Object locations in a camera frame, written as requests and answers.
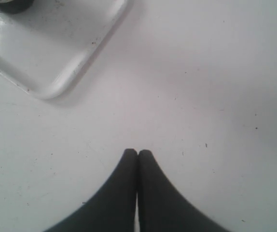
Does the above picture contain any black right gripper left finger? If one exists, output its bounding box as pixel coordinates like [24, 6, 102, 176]
[47, 148, 138, 232]

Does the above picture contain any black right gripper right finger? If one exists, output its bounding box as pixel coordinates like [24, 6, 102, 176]
[138, 150, 227, 232]

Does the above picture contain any dark soy sauce bottle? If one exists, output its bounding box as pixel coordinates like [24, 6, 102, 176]
[0, 0, 34, 15]

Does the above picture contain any white rectangular plastic tray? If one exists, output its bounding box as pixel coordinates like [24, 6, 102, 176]
[0, 0, 129, 99]

